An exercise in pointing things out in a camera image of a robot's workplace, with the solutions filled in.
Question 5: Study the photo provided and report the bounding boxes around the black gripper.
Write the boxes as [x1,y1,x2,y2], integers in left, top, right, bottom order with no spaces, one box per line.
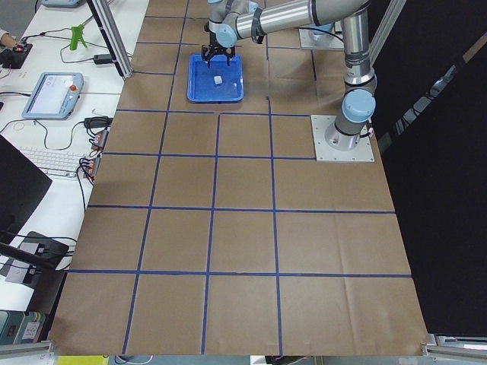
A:
[201,36,235,68]

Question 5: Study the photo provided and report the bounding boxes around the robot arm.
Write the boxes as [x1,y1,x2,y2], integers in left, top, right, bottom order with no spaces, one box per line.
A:
[201,0,377,151]

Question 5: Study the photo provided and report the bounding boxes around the blue plastic tray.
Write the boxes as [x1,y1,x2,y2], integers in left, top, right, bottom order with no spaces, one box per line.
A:
[186,53,244,103]

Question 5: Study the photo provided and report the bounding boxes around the person hand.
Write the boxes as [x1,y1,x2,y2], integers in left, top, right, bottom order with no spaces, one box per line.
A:
[0,29,18,48]

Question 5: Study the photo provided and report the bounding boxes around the black power adapter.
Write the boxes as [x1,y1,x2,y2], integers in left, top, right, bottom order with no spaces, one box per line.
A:
[93,54,113,65]

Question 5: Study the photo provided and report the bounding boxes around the teach pendant tablet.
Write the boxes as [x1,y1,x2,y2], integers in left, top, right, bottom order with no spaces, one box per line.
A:
[21,72,84,120]

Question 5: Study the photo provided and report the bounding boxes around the white keyboard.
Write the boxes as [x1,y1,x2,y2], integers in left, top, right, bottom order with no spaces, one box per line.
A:
[19,147,85,179]

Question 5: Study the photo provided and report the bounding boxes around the black monitor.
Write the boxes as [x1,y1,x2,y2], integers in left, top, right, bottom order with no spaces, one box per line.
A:
[0,137,52,243]

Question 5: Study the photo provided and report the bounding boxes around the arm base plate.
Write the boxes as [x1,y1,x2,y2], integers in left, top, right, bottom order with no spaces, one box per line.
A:
[299,29,344,51]
[310,115,375,163]

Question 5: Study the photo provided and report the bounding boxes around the aluminium frame post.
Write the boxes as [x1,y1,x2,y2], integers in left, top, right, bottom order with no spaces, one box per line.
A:
[87,0,133,79]

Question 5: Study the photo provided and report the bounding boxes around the green handled grabber tool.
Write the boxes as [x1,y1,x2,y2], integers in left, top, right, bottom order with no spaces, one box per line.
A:
[69,24,88,51]

